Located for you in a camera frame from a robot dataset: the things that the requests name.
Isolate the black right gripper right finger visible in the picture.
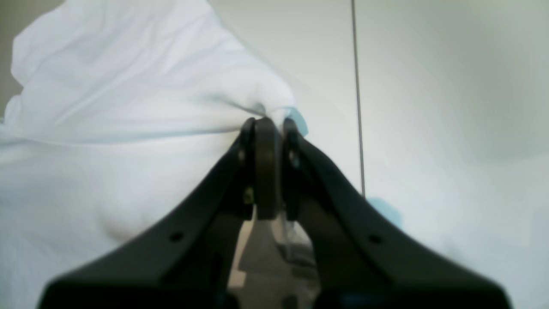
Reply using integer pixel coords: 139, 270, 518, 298
283, 119, 510, 309

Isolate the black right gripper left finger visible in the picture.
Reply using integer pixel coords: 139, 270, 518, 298
39, 118, 282, 309

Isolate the white T-shirt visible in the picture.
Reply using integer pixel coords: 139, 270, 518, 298
1, 0, 308, 309

